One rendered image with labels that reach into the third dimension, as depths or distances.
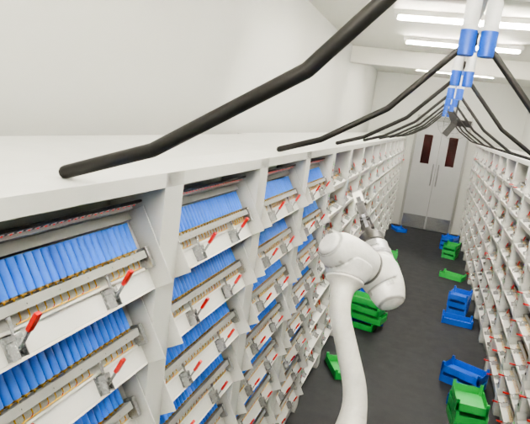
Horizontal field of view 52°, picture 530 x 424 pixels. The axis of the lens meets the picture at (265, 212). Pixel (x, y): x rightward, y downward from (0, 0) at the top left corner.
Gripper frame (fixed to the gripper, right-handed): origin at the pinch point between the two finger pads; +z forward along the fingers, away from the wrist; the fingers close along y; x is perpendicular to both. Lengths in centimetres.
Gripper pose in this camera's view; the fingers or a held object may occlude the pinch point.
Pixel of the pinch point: (358, 199)
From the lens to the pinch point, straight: 178.7
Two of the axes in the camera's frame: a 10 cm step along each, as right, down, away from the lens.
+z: -0.9, -7.0, 7.1
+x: -9.3, 3.1, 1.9
